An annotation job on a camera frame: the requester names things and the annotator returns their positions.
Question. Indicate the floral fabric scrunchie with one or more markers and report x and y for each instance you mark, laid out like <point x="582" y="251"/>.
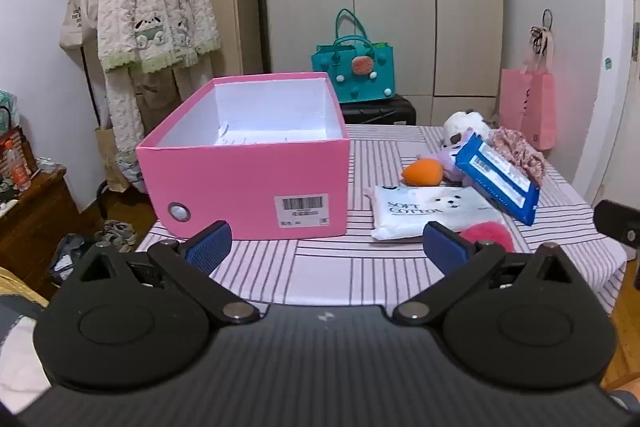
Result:
<point x="520" y="152"/>

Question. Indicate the plain brown paper bag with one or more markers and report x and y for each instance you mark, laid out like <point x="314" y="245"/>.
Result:
<point x="107" y="157"/>

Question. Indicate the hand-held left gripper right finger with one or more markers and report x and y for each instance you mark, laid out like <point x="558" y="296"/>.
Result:
<point x="447" y="247"/>

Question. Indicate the pink tote bag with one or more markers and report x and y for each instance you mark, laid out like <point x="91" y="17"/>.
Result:
<point x="535" y="107"/>

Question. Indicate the dark wooden side cabinet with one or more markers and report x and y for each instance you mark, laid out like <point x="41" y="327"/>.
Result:
<point x="35" y="217"/>

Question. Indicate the teal felt handbag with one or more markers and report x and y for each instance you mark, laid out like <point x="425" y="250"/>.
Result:
<point x="360" y="82"/>

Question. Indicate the blue wipes packet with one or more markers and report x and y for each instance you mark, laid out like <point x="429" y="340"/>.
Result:
<point x="500" y="182"/>

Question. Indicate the white door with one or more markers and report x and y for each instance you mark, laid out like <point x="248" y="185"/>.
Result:
<point x="620" y="57"/>

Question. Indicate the dark woven basket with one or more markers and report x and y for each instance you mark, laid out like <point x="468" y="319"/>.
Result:
<point x="27" y="147"/>

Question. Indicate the green patterned packet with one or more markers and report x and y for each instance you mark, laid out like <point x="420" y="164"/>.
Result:
<point x="7" y="107"/>

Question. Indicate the grey wardrobe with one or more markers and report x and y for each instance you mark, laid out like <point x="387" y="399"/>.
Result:
<point x="400" y="7"/>

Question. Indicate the purple plush toy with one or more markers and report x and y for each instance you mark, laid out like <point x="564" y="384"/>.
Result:
<point x="446" y="157"/>

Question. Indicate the white plush toy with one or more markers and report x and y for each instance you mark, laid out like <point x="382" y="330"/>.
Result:
<point x="462" y="124"/>

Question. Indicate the white cotton tissue pack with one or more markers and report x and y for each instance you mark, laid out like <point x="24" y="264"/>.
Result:
<point x="425" y="207"/>

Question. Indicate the black suitcase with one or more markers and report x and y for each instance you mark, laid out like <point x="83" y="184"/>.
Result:
<point x="380" y="112"/>

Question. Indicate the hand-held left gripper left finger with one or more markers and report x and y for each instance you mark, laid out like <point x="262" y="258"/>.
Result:
<point x="207" y="247"/>

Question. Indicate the orange drink bottle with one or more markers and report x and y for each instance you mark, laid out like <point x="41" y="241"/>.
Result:
<point x="15" y="167"/>

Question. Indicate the yellow blanket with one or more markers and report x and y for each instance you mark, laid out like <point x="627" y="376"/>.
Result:
<point x="12" y="282"/>

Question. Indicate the pink storage box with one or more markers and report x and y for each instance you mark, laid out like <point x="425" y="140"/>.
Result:
<point x="225" y="187"/>

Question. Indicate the striped tablecloth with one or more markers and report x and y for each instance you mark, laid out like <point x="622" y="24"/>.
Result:
<point x="320" y="267"/>

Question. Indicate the grey white cloth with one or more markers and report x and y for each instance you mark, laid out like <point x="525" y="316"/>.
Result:
<point x="20" y="347"/>

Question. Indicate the pink fluffy puff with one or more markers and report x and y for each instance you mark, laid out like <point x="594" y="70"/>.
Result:
<point x="492" y="234"/>

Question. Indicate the dark plastic bag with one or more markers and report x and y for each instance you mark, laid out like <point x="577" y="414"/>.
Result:
<point x="70" y="259"/>

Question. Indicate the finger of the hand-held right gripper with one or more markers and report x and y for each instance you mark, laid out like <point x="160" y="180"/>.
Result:
<point x="617" y="222"/>

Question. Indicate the printed plastic bag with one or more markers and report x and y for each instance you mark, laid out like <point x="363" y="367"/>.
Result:
<point x="132" y="174"/>

